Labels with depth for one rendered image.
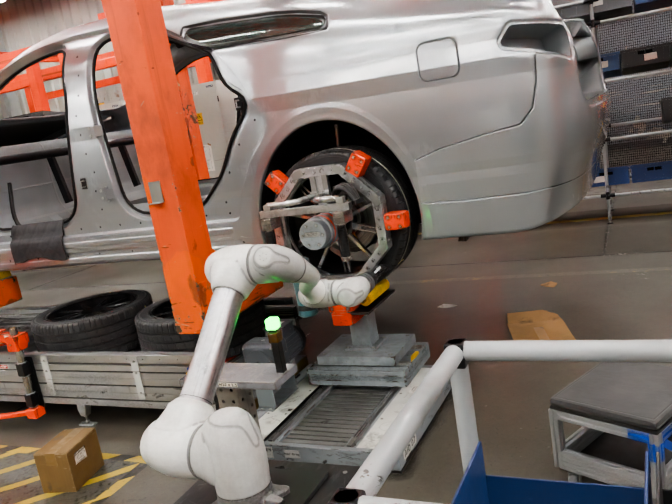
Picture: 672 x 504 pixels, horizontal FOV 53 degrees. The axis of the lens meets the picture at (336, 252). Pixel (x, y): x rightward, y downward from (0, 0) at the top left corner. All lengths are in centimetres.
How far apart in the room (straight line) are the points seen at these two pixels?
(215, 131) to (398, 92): 501
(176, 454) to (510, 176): 164
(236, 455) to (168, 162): 135
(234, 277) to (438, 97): 116
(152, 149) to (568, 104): 166
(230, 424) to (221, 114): 603
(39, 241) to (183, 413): 237
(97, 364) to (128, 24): 163
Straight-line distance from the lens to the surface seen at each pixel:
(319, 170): 292
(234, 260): 221
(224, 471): 190
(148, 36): 286
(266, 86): 312
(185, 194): 285
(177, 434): 200
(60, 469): 311
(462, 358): 93
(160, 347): 337
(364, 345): 324
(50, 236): 417
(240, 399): 260
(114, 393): 352
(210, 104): 771
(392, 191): 290
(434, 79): 281
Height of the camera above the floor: 133
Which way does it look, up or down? 11 degrees down
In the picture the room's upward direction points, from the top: 10 degrees counter-clockwise
